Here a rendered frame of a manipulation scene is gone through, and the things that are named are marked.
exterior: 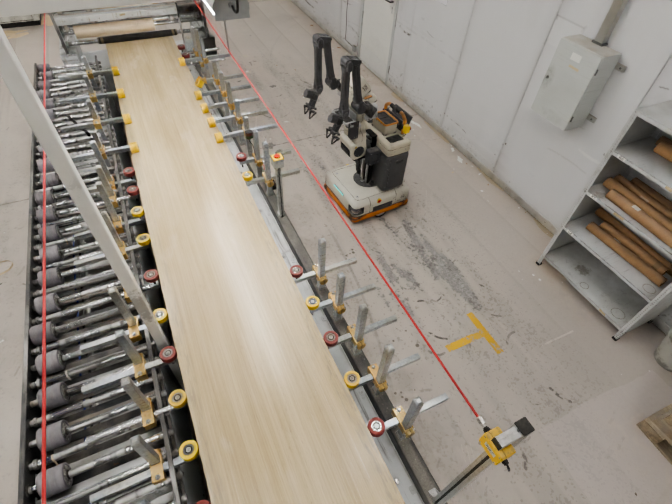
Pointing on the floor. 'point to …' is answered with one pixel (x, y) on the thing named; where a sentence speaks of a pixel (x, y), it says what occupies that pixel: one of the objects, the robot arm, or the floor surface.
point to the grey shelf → (616, 277)
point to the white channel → (24, 93)
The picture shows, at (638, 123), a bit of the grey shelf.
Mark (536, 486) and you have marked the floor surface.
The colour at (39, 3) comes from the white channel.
